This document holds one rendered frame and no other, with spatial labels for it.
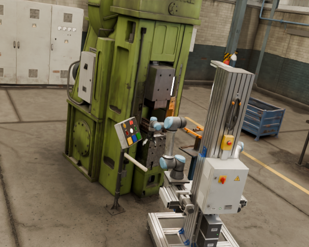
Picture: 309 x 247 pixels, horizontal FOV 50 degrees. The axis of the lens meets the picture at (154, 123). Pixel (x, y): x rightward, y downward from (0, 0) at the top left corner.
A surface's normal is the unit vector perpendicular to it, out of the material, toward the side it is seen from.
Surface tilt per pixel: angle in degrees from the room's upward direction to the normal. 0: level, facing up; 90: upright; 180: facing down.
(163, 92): 90
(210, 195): 90
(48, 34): 90
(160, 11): 90
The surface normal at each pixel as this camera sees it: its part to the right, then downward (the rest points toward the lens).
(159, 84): 0.63, 0.35
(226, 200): 0.24, 0.36
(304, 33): -0.86, 0.04
